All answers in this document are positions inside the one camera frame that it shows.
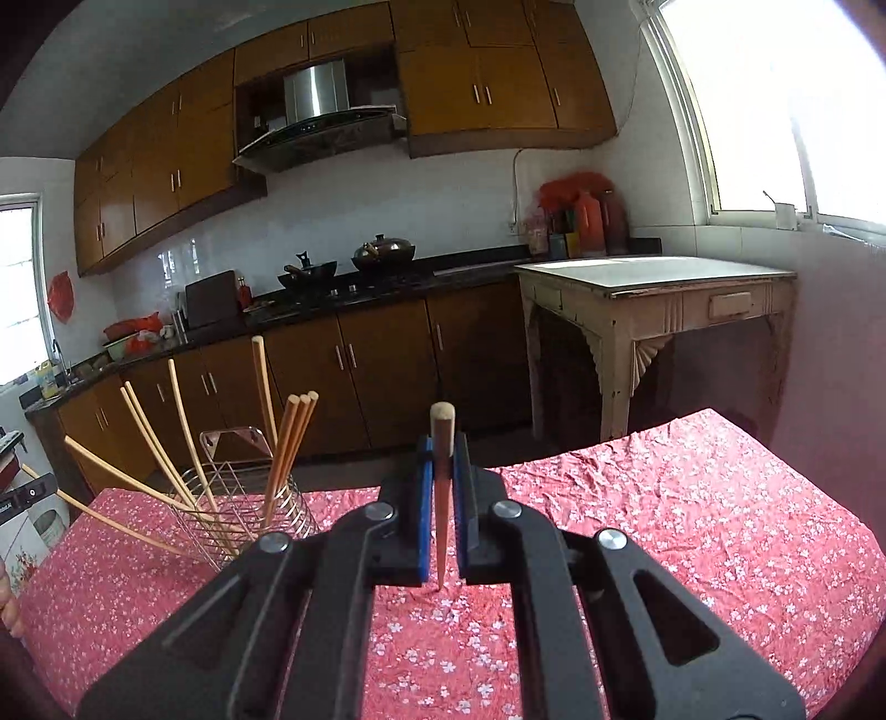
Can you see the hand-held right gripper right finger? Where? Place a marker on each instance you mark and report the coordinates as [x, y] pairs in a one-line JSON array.
[[465, 512]]

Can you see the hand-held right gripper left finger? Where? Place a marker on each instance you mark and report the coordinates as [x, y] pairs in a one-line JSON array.
[[426, 512]]

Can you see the person's left hand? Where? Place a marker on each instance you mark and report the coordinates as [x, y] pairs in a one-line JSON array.
[[10, 602]]

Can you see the green and white bucket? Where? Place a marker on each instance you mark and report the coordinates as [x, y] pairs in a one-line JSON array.
[[50, 529]]

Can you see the white floral cabinet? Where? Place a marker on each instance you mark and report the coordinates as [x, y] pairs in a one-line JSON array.
[[24, 561]]

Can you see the yellow green jar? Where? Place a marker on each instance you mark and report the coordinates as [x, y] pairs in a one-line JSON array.
[[48, 382]]

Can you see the metal faucet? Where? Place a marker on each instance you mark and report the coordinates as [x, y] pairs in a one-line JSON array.
[[59, 356]]

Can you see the wooden base cabinet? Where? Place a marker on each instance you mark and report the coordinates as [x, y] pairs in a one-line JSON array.
[[387, 374]]

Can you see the green and white basin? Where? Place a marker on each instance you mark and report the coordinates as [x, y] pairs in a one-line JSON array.
[[119, 349]]

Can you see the red plastic basin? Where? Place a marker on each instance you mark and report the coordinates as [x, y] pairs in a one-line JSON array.
[[131, 325]]

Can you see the hanging red plastic bag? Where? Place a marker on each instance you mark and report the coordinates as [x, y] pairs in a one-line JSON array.
[[61, 296]]

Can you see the small kitchen window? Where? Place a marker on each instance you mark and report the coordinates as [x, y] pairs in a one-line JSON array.
[[21, 291]]

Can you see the red floral tablecloth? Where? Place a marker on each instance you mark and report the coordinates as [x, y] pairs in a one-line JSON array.
[[692, 519]]

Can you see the black gas stove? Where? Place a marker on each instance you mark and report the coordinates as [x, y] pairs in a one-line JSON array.
[[374, 285]]

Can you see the dark wok with lid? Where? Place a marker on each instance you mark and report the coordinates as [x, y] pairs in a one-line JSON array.
[[384, 253]]

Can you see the black pan with lid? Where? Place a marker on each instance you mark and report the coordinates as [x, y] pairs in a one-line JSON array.
[[308, 273]]

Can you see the dark wooden cutting board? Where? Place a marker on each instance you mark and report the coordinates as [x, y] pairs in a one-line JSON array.
[[211, 299]]

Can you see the red label bottle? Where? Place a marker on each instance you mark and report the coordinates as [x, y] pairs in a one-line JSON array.
[[538, 239]]

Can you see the blue and yellow boxes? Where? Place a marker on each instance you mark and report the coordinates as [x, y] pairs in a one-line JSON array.
[[564, 246]]

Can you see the small red bottle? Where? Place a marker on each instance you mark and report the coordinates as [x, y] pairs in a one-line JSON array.
[[243, 294]]

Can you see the worn white wooden table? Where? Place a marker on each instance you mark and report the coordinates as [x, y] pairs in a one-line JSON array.
[[657, 271]]

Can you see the brown red thermos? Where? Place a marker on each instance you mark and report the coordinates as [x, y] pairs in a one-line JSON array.
[[614, 225]]

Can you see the white cup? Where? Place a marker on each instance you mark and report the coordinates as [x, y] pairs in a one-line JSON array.
[[785, 218]]

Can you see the steel range hood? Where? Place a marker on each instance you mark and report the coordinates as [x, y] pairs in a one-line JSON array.
[[315, 90]]

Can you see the large bright window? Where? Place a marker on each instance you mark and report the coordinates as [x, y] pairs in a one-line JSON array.
[[775, 97]]

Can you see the long wooden wall cabinet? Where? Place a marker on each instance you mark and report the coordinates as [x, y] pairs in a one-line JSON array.
[[173, 173]]

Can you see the short wooden wall cabinet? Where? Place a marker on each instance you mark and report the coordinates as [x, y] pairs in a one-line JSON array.
[[498, 76]]

